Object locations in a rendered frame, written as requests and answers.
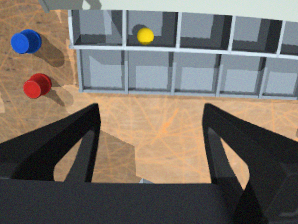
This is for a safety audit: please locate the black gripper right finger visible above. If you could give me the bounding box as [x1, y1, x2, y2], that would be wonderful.
[202, 103, 298, 224]

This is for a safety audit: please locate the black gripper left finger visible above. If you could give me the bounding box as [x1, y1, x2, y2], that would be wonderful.
[0, 103, 101, 182]

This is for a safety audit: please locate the yellow ball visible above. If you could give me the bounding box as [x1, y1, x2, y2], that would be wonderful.
[137, 28, 154, 45]

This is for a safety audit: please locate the grey bank of square funnels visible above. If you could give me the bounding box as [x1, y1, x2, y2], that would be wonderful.
[38, 0, 298, 100]

